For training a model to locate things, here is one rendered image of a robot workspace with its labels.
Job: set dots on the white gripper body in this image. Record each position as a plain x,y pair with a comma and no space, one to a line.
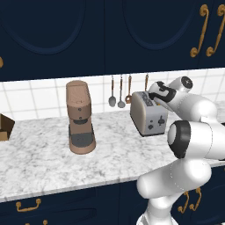
154,87

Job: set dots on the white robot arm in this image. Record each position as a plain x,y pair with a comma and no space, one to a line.
190,172

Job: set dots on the silver toaster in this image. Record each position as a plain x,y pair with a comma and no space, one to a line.
146,115

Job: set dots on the black toaster lever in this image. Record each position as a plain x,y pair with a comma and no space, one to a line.
161,120

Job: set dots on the grey hanging spoon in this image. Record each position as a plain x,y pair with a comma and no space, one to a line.
112,100

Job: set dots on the brown coffee machine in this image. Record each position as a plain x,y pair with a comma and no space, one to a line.
79,117

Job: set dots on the navy base cupboard door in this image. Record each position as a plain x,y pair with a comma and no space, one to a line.
117,205
214,199

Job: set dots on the navy drawer front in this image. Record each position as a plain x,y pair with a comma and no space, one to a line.
64,205

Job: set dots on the brown cardboard box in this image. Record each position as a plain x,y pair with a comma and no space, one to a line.
5,126

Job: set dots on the navy wall cupboard door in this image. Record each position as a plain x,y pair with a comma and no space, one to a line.
52,38
152,35
215,63

